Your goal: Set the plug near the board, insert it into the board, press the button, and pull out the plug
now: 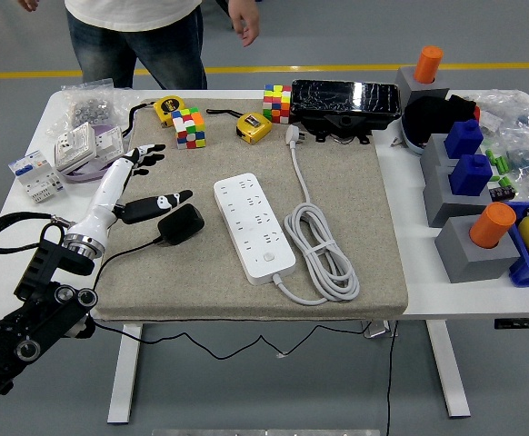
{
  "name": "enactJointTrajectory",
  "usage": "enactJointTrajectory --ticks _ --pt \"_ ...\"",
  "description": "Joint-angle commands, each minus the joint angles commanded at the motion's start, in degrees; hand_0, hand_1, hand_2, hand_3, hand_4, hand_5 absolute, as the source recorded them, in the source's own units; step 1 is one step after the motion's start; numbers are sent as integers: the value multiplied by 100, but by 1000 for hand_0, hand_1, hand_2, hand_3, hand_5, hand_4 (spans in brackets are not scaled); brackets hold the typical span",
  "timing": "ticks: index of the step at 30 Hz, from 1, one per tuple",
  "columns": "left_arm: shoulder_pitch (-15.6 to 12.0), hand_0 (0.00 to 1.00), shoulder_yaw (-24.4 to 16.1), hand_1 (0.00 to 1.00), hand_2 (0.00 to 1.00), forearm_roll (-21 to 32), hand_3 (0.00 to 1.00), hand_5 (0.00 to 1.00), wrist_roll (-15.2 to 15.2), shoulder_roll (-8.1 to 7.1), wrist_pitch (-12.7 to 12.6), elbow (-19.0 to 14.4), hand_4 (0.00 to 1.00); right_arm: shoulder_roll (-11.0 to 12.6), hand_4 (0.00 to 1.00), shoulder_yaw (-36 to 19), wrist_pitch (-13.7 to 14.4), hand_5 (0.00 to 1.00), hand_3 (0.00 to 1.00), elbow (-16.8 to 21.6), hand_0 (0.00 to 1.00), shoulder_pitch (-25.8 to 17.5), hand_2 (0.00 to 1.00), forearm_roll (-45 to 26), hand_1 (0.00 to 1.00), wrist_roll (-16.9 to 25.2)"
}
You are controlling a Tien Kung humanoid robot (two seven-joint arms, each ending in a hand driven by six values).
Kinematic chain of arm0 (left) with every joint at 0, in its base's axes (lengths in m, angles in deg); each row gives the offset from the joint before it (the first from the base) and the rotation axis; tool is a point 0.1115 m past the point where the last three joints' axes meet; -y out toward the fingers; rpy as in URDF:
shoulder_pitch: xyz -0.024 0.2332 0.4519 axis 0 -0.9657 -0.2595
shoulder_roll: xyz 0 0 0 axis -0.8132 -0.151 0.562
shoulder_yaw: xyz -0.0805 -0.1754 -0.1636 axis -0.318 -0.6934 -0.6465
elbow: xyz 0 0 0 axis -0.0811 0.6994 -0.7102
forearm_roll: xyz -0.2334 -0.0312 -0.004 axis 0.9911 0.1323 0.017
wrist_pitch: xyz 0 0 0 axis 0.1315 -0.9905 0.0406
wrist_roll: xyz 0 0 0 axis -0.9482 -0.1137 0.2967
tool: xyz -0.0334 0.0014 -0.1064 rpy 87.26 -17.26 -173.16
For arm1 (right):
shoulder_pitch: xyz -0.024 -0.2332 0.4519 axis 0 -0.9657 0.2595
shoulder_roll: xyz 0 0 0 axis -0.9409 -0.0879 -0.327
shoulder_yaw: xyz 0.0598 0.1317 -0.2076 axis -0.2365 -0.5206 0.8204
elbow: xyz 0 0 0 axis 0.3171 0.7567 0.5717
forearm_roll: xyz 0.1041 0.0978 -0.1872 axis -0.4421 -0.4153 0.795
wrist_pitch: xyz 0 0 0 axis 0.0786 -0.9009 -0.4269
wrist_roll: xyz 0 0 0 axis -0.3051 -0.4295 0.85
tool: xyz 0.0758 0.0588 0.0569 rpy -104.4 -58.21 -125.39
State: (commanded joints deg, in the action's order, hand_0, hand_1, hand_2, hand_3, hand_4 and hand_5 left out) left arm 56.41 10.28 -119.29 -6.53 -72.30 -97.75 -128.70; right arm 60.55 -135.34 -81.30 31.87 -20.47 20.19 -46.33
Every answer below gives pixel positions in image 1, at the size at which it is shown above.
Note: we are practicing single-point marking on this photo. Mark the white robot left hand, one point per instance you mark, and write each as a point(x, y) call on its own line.
point(107, 195)

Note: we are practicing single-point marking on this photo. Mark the person's left hand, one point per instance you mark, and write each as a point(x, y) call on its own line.
point(246, 13)

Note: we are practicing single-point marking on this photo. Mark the person's right hand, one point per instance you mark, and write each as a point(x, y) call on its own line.
point(28, 3)

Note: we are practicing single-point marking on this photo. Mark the black power adapter plug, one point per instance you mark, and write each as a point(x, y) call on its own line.
point(180, 224)

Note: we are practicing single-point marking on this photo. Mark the white power strip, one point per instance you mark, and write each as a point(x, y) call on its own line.
point(251, 227)

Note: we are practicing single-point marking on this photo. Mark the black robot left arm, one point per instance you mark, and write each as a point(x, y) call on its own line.
point(51, 263)

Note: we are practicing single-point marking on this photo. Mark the white circuit breaker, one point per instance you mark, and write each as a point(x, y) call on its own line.
point(35, 177)

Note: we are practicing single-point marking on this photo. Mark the clear bag of metal nuts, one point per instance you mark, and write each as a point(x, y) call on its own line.
point(87, 109)

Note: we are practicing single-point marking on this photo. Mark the multicolour puzzle cube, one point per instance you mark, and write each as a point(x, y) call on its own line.
point(277, 104)
point(189, 129)

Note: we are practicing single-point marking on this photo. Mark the yellow tape measure round label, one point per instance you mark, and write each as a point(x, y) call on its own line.
point(168, 109)

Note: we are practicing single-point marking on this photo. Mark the person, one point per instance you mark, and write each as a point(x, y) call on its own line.
point(132, 27)

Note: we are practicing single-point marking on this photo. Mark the yellow tape measure square label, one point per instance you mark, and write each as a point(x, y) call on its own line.
point(253, 127)

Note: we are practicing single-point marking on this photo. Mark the black cracked glossy box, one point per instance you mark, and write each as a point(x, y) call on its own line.
point(337, 97)

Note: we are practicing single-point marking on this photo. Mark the grey square block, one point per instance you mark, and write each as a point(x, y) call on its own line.
point(407, 84)
point(464, 263)
point(442, 200)
point(432, 154)

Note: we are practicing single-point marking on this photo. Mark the orange cylinder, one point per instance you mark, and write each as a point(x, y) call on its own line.
point(492, 224)
point(429, 66)

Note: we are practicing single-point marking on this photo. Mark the grey-brown mat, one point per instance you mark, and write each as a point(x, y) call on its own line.
point(346, 181)

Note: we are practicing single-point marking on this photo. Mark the small metal clip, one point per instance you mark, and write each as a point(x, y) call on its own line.
point(397, 143)

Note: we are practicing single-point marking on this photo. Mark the blue block with knob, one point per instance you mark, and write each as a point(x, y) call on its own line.
point(463, 138)
point(470, 176)

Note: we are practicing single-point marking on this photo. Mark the clear bag of blue parts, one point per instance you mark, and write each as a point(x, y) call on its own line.
point(510, 109)
point(523, 156)

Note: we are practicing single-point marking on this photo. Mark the small green cylinder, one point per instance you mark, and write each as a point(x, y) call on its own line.
point(490, 155)
point(506, 166)
point(498, 163)

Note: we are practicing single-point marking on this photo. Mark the white table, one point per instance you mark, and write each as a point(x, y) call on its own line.
point(451, 300)

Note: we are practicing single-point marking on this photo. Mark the black table control panel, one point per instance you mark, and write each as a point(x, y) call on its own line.
point(523, 324)

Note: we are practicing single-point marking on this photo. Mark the white wall switch panel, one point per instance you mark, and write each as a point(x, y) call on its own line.
point(109, 141)

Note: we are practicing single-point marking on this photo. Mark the white wall socket panel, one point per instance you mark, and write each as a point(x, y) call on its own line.
point(74, 146)

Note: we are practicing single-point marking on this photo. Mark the metal bracket under table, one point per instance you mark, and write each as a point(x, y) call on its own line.
point(378, 329)

